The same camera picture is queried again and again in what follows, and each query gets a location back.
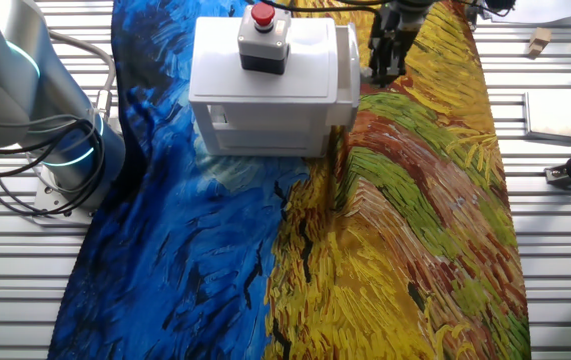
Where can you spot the painted wheatfield print cloth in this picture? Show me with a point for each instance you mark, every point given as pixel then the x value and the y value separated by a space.
pixel 365 275

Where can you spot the grey metal bracket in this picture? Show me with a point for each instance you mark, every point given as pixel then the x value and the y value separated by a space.
pixel 472 14

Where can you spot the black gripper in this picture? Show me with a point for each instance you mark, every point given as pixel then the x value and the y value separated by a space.
pixel 392 27

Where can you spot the shiny metal plate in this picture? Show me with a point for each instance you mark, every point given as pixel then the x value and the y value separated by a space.
pixel 554 116

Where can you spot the small wooden block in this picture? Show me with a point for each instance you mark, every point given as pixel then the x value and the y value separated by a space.
pixel 539 40

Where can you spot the metal camera base bracket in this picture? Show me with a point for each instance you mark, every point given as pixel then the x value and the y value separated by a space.
pixel 557 176

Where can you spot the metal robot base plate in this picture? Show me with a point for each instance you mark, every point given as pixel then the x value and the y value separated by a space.
pixel 40 200

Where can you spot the white drawer cabinet frame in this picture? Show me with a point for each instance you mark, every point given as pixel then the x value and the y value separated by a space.
pixel 215 65

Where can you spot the grey box with red button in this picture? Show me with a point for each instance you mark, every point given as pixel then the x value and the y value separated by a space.
pixel 264 42

